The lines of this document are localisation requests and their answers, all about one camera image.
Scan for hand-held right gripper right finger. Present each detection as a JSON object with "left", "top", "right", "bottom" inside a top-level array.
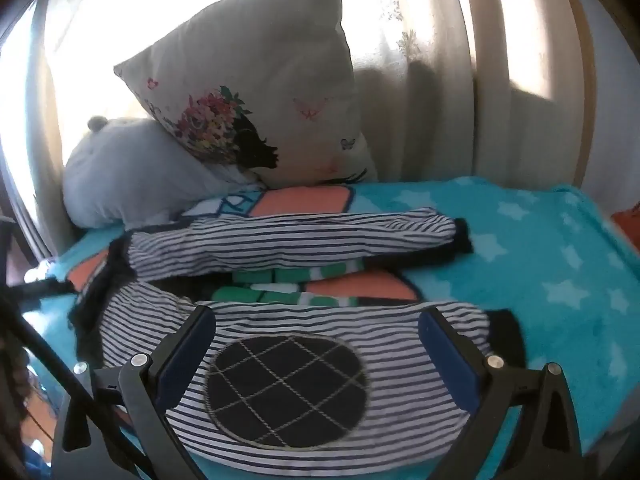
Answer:
[{"left": 417, "top": 305, "right": 586, "bottom": 480}]

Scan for floral print pillow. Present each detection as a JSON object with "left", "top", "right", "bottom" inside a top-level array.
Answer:
[{"left": 114, "top": 0, "right": 378, "bottom": 186}]

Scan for beige curtain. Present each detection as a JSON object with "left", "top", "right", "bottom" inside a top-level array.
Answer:
[{"left": 30, "top": 0, "right": 596, "bottom": 211}]

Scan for striped pants with dark patches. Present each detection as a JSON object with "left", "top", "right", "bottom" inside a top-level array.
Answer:
[{"left": 75, "top": 207, "right": 526, "bottom": 448}]

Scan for red object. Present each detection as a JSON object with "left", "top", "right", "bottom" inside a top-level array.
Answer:
[{"left": 611, "top": 207, "right": 640, "bottom": 248}]

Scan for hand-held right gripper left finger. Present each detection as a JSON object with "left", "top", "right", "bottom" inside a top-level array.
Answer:
[{"left": 52, "top": 304, "right": 218, "bottom": 480}]

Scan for turquoise printed blanket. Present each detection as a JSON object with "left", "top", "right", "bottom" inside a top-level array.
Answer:
[{"left": 20, "top": 176, "right": 640, "bottom": 480}]

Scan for grey pillow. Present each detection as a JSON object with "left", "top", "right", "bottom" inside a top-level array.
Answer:
[{"left": 62, "top": 116, "right": 266, "bottom": 228}]

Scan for wooden frame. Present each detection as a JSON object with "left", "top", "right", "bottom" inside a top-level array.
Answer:
[{"left": 565, "top": 0, "right": 601, "bottom": 188}]

